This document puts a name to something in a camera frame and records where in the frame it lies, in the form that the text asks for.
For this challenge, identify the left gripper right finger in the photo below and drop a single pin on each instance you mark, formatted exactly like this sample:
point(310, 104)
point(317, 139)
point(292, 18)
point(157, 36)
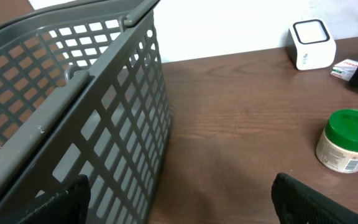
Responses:
point(295, 202)

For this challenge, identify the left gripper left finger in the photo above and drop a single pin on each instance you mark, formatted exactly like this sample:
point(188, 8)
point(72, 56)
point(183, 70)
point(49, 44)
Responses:
point(67, 205)

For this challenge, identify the white Panadol box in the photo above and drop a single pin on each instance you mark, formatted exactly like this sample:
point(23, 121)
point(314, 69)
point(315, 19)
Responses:
point(344, 69)

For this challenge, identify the green lid white jar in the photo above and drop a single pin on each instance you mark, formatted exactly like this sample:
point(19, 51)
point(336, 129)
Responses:
point(337, 148)

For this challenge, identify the white barcode scanner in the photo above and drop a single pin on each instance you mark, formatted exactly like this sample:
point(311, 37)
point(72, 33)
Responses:
point(310, 45)

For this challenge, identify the grey plastic shopping basket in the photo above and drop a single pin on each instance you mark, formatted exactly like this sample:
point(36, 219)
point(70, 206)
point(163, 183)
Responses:
point(82, 92)

